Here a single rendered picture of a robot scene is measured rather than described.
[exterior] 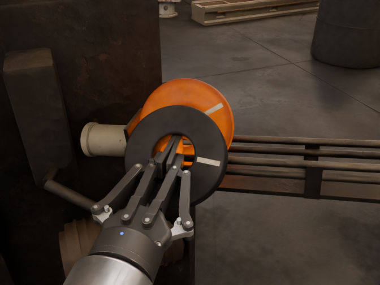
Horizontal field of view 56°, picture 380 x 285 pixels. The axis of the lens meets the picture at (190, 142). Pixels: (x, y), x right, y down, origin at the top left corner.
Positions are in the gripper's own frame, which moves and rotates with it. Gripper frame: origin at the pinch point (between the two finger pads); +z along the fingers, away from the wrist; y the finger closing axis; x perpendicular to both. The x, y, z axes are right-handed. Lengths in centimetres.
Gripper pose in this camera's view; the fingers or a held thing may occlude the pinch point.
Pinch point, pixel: (171, 155)
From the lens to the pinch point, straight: 52.6
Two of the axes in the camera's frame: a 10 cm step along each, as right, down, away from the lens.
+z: 2.4, -5.9, 7.7
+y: 9.7, 1.2, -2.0
